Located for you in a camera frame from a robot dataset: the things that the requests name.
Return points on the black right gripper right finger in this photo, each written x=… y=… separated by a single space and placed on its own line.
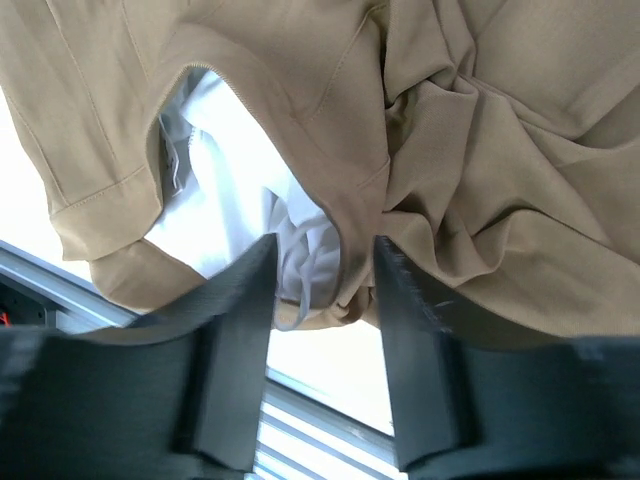
x=474 y=396

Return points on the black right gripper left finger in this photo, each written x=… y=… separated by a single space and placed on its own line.
x=174 y=395

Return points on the aluminium mounting rail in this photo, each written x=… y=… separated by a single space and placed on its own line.
x=317 y=423

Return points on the tan brown skirt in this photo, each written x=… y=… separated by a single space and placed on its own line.
x=495 y=142

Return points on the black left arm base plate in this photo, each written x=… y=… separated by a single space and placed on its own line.
x=21 y=305

